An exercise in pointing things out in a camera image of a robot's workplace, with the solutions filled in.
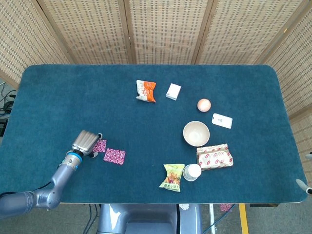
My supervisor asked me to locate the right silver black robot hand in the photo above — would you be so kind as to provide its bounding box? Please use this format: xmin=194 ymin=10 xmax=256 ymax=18
xmin=295 ymin=151 xmax=312 ymax=195

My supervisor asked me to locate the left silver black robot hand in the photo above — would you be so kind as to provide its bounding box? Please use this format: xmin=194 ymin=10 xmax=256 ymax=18
xmin=71 ymin=129 xmax=103 ymax=159

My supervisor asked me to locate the blue felt table cover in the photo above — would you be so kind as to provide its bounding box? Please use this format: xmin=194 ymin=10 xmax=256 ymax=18
xmin=0 ymin=64 xmax=308 ymax=205

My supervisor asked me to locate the yellow floor tape strip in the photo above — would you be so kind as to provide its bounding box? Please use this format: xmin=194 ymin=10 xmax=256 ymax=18
xmin=238 ymin=203 xmax=249 ymax=234

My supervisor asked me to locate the orange white snack bag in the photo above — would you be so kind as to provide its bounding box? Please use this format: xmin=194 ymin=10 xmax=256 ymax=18
xmin=136 ymin=79 xmax=157 ymax=103

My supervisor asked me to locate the black box device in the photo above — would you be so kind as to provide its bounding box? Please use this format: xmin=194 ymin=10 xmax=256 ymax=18
xmin=0 ymin=117 xmax=9 ymax=137

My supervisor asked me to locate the red white snack bag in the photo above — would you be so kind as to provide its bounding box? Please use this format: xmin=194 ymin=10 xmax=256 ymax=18
xmin=196 ymin=143 xmax=234 ymax=172

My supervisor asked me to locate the green vegetable biscuit bag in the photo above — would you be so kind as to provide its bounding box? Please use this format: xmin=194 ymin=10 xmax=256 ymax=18
xmin=158 ymin=163 xmax=185 ymax=193

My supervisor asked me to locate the grey robot torso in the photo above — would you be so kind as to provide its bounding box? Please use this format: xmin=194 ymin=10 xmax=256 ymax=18
xmin=97 ymin=203 xmax=203 ymax=234

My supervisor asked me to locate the small white box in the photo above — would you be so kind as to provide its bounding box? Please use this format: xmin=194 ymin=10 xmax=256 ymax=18
xmin=166 ymin=83 xmax=182 ymax=101

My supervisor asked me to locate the white paper cup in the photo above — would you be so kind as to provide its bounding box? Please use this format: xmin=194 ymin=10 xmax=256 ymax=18
xmin=182 ymin=163 xmax=202 ymax=182

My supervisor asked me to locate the beige bowl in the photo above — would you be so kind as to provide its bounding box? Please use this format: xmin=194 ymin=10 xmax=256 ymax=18
xmin=183 ymin=120 xmax=211 ymax=147

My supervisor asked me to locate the peach coloured ball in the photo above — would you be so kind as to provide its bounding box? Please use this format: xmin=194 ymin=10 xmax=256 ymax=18
xmin=197 ymin=98 xmax=212 ymax=113

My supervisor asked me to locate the woven bamboo folding screen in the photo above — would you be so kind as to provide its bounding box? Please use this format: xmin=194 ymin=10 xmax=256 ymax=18
xmin=0 ymin=0 xmax=312 ymax=149

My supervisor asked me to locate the black under-table bracket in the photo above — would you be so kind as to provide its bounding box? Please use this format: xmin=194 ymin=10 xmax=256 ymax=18
xmin=249 ymin=203 xmax=279 ymax=208

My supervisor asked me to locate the dark floor cable bundle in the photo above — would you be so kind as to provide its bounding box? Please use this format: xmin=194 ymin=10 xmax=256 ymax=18
xmin=84 ymin=204 xmax=101 ymax=234

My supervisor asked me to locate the black cable bundle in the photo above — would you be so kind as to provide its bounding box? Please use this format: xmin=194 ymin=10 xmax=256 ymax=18
xmin=0 ymin=82 xmax=17 ymax=117

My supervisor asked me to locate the blue floor cable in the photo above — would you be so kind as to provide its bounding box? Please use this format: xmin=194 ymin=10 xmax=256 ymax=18
xmin=202 ymin=204 xmax=236 ymax=234

